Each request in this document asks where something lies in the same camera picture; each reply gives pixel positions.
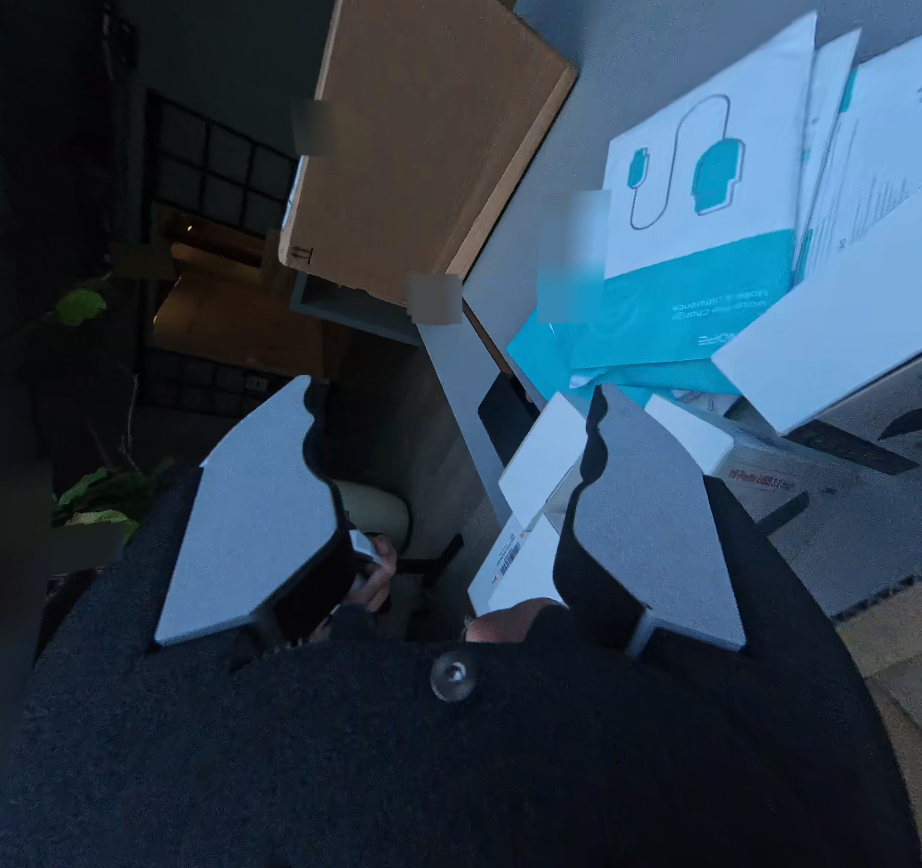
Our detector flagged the grey table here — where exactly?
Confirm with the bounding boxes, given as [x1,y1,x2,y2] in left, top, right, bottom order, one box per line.
[288,271,422,347]

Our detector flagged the dark paned window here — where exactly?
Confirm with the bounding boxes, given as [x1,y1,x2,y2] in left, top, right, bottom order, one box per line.
[139,344,291,421]
[143,88,302,236]

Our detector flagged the wooden cabinet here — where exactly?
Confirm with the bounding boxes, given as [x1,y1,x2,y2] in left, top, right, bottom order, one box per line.
[153,201,340,379]

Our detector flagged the stack of teal white packets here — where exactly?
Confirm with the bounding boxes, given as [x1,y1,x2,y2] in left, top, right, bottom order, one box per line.
[504,11,922,408]

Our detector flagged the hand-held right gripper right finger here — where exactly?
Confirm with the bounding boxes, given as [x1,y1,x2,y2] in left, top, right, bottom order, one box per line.
[553,385,747,661]

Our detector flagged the person's right hand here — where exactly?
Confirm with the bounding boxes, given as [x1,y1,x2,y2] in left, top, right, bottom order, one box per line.
[463,596,553,644]

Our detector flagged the person's left hand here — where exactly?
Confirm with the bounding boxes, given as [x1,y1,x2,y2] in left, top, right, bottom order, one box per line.
[342,535,399,615]

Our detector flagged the cardboard box with arrow mark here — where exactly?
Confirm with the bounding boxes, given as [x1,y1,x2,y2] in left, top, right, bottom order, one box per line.
[277,0,579,308]

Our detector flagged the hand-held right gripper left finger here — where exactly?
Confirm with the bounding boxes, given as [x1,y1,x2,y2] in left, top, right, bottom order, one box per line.
[153,376,363,651]

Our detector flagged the green leafy plant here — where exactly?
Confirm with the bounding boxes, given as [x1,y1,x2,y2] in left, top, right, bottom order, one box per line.
[52,286,180,548]

